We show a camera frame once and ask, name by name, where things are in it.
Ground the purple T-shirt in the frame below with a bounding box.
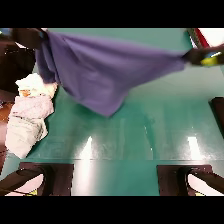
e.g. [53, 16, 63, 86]
[34, 30, 188, 118]

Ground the pale grey garment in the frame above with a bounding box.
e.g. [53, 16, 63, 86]
[10, 93, 55, 122]

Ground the white garment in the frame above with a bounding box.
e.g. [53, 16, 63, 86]
[14, 72, 59, 99]

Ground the off-white garment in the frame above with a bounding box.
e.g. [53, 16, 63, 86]
[4, 113, 50, 160]

